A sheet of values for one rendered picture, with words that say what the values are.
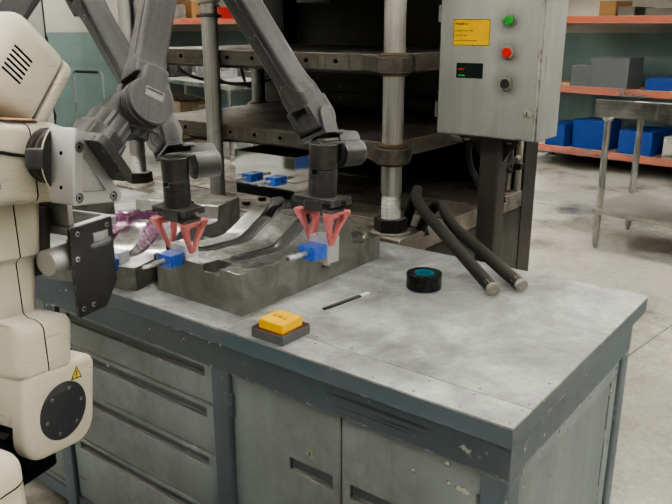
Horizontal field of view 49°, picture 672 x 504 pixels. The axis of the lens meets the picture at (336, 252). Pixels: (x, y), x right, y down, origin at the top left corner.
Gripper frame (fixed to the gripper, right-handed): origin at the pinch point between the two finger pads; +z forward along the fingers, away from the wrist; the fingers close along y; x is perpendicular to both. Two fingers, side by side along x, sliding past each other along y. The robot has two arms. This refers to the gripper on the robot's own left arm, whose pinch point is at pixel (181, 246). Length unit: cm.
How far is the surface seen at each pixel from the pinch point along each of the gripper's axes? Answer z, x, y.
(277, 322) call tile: 7.4, 6.5, -33.0
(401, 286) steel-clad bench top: 11.8, -33.0, -35.4
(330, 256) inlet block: -0.5, -11.5, -31.8
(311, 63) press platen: -34, -80, 27
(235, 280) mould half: 3.5, 1.9, -17.9
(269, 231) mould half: 1.3, -23.0, -4.8
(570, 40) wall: -21, -700, 173
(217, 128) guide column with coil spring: -11, -77, 67
